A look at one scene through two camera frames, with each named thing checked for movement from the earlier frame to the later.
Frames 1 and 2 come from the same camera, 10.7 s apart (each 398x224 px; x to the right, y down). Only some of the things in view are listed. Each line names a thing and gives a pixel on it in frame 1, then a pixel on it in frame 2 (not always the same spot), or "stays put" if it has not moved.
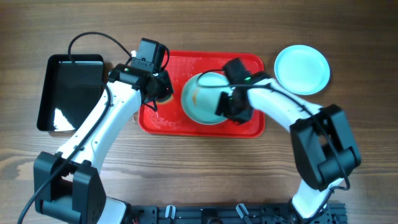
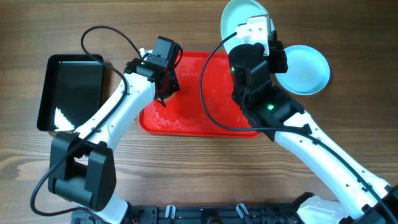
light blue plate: [201, 94] to [237, 14]
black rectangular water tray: [69, 92] stays put
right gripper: [222, 107] to [277, 53]
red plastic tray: [169, 120] stays put
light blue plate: [301, 70] stays put
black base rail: [267, 213] stays put
